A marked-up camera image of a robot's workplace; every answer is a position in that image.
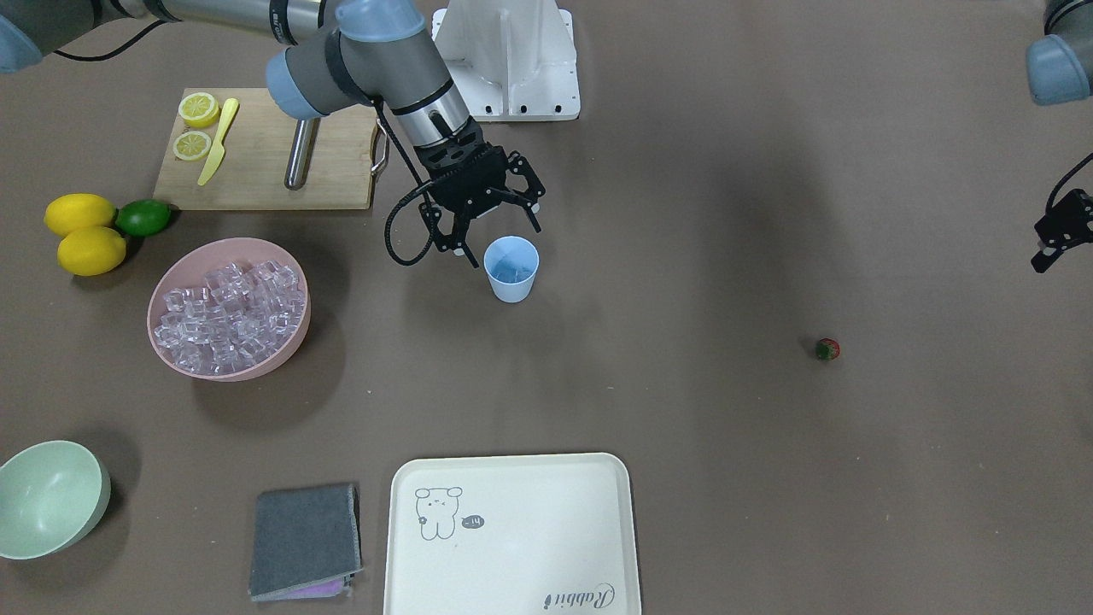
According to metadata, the lemon half near edge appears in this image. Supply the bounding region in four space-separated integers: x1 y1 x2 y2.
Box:
177 92 221 129

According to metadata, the red strawberry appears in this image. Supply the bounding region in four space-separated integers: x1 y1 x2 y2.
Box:
813 338 842 360

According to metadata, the wooden cutting board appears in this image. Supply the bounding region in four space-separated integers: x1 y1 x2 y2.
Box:
153 87 378 211

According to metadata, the grey folded cloth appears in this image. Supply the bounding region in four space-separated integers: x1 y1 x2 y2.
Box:
248 483 363 602

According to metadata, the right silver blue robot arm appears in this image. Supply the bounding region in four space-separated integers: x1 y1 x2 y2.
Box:
1 1 544 264

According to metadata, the cream rabbit tray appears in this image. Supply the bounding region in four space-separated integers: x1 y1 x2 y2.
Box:
383 452 643 614

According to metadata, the yellow plastic knife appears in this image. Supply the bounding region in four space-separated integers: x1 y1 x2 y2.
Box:
196 97 240 186

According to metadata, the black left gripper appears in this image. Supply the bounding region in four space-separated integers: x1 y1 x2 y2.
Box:
1031 190 1092 273

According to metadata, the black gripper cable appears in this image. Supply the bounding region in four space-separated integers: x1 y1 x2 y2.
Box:
374 102 438 267

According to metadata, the pink bowl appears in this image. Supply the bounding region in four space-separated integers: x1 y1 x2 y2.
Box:
146 237 312 382

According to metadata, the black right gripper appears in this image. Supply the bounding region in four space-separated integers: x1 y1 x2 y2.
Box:
413 128 547 268

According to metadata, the steel rod on board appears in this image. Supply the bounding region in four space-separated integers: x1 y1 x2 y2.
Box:
283 118 321 191

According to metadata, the yellow lemon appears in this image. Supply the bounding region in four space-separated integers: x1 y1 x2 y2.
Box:
43 192 117 237
57 226 128 277

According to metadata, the lemon half inner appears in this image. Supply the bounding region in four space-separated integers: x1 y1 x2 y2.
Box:
172 130 213 162

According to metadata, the mint green bowl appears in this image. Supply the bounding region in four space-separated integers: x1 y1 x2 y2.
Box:
1 440 111 560

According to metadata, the light blue cup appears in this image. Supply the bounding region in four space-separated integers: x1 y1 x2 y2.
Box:
483 235 540 303

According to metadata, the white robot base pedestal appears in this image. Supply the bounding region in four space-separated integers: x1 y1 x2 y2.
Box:
432 1 581 122

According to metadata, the green lime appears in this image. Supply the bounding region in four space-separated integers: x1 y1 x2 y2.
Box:
114 199 172 237

